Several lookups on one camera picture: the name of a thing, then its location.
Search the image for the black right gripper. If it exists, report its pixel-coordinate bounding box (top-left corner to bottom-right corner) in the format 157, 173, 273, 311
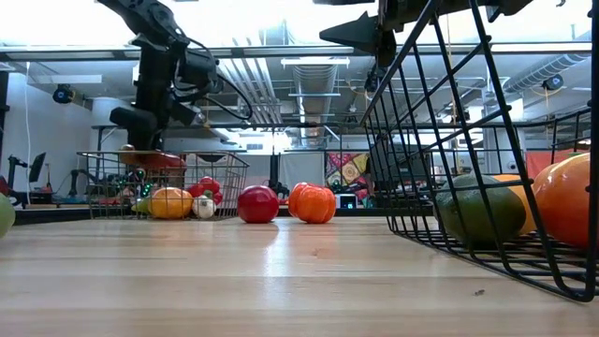
312, 0, 444, 67

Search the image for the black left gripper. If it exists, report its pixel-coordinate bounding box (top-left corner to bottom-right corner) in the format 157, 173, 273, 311
110, 43, 198, 152

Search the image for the red bell pepper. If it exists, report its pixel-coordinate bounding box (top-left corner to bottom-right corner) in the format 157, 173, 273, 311
185, 175, 225, 206

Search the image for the orange yellow bell pepper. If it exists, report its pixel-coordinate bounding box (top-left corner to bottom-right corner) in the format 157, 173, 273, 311
147, 186, 195, 220

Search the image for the white garlic bulb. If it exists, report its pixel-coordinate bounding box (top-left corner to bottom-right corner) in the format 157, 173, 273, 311
192, 195, 217, 220

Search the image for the red tomato green calyx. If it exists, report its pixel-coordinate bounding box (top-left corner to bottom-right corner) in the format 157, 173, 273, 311
237, 184, 281, 225

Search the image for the light green lime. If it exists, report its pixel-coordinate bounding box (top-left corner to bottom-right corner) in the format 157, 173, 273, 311
0, 193, 17, 240

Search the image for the dark green avocado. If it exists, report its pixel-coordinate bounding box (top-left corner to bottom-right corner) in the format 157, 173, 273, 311
433, 172, 528, 244

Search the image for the orange persimmon green calyx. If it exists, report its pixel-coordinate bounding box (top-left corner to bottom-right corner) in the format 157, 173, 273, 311
532, 152, 593, 249

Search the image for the black ceiling spotlight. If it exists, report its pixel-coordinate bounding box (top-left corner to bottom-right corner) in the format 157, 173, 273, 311
363, 65, 389, 94
542, 73, 565, 93
51, 83, 75, 105

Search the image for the colourful patterned cloth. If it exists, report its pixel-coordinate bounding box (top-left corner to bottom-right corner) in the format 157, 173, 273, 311
325, 152, 371, 202

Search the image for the orange ribbed pumpkin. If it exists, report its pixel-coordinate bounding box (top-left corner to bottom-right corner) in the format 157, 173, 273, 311
287, 182, 338, 225

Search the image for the small white device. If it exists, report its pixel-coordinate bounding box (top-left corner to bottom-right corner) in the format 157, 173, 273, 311
335, 192, 359, 211

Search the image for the orange red banner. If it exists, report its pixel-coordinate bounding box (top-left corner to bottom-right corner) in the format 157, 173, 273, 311
526, 148, 584, 182

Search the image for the bronze wire basket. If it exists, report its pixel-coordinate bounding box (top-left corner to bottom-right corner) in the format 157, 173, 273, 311
76, 150, 251, 222

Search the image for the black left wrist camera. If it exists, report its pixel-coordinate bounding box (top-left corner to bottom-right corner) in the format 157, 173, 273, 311
177, 46, 224, 97

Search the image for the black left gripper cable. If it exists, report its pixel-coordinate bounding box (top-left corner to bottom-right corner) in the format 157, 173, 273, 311
186, 37, 255, 122

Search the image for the black wire basket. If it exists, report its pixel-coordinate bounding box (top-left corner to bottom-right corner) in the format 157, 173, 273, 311
358, 0, 599, 303

